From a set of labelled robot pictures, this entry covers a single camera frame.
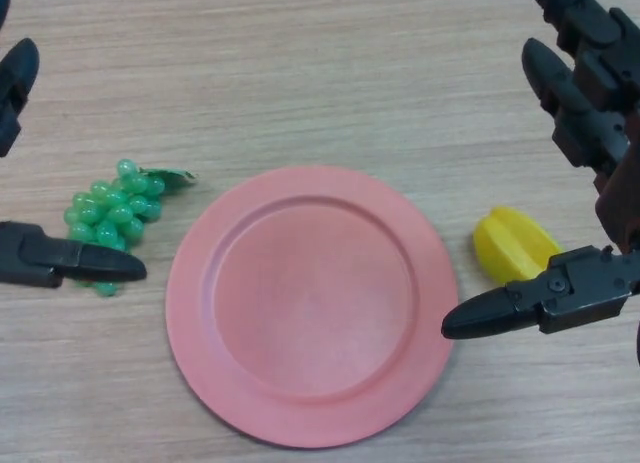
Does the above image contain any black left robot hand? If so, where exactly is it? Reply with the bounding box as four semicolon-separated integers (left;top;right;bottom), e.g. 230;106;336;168
0;0;148;289

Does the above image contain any pink round plate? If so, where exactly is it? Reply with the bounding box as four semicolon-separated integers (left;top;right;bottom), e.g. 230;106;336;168
165;165;460;437

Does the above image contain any yellow starfruit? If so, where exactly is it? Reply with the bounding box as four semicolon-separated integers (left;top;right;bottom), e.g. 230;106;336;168
472;206;564;284

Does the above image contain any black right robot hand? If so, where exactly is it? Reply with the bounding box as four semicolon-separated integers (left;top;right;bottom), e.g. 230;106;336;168
441;0;640;341

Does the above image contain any green grape bunch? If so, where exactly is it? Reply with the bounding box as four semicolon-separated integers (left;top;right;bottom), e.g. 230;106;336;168
62;157;199;299

